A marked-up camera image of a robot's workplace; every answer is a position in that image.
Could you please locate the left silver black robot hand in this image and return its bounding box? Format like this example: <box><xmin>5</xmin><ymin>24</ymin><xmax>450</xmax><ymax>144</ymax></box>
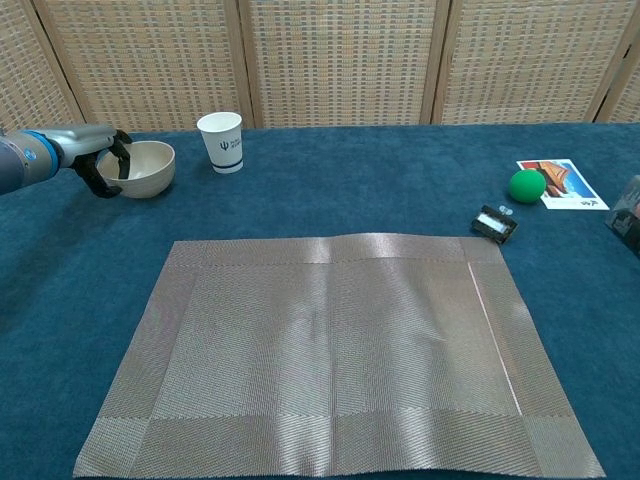
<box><xmin>47</xmin><ymin>124</ymin><xmax>134</xmax><ymax>200</ymax></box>

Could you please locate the beige bowl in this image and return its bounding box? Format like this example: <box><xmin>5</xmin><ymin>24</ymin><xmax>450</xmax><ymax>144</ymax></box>
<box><xmin>95</xmin><ymin>140</ymin><xmax>177</xmax><ymax>200</ymax></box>

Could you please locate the grey woven placemat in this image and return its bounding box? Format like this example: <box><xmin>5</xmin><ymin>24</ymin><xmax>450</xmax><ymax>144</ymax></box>
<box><xmin>72</xmin><ymin>231</ymin><xmax>606</xmax><ymax>479</ymax></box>

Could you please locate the white paper cup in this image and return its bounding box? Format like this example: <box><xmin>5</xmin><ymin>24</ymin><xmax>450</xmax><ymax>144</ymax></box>
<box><xmin>196</xmin><ymin>111</ymin><xmax>246</xmax><ymax>175</ymax></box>

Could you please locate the woven wooden folding screen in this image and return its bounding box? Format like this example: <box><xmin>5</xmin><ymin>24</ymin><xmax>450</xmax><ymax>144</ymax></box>
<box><xmin>0</xmin><ymin>0</ymin><xmax>640</xmax><ymax>141</ymax></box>

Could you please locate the dark blue table cloth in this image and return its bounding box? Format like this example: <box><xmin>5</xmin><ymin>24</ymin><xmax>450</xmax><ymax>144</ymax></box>
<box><xmin>0</xmin><ymin>122</ymin><xmax>640</xmax><ymax>480</ymax></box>

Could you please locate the small black clip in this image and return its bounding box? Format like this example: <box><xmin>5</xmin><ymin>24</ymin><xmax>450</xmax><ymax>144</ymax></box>
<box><xmin>469</xmin><ymin>202</ymin><xmax>520</xmax><ymax>245</ymax></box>

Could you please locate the green ball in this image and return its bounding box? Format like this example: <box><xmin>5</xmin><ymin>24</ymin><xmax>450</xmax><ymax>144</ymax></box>
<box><xmin>507</xmin><ymin>169</ymin><xmax>547</xmax><ymax>205</ymax></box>

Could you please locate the colourful postcard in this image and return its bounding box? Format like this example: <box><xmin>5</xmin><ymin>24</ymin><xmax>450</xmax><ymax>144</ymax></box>
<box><xmin>516</xmin><ymin>158</ymin><xmax>611</xmax><ymax>212</ymax></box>

